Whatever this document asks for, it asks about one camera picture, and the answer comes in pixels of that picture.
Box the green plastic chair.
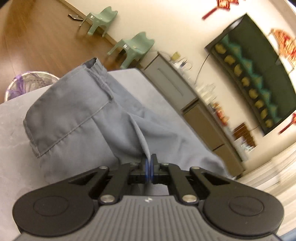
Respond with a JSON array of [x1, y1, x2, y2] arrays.
[[80, 6, 118, 37], [107, 32, 155, 69]]

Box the wall television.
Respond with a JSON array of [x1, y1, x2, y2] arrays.
[[205, 13, 296, 136]]

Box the fruit plate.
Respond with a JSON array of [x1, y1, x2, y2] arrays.
[[211, 102, 230, 126]]

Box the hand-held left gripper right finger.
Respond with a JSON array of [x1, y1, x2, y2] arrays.
[[151, 154, 234, 206]]

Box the grey-blue pants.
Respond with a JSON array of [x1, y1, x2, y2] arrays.
[[23, 58, 233, 195]]

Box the grey sideboard cabinet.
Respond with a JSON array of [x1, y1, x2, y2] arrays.
[[141, 51, 245, 179]]

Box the red hanging wall ornament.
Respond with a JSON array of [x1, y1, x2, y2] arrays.
[[202, 0, 240, 21]]

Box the clear glass cups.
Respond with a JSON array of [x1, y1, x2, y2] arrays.
[[196, 83, 216, 103]]

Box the brown wooden box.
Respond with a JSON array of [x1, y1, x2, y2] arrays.
[[232, 123, 258, 149]]

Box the black cable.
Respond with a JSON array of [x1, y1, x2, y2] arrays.
[[194, 53, 211, 84]]

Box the wastebasket with purple bag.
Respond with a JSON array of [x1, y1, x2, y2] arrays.
[[5, 71, 60, 102]]

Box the red gold paper ornament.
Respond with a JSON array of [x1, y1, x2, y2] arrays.
[[268, 28, 296, 67]]

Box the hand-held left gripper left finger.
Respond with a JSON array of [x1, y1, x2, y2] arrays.
[[67, 158, 151, 205]]

